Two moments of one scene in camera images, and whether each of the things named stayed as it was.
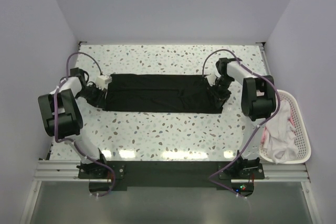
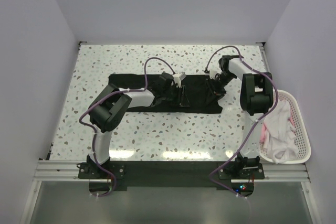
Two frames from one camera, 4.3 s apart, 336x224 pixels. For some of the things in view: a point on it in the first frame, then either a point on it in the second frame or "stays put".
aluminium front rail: x=67 y=171 stays put
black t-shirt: x=163 y=93 stays put
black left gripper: x=100 y=100 to x=181 y=98
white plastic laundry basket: x=285 y=139 stays put
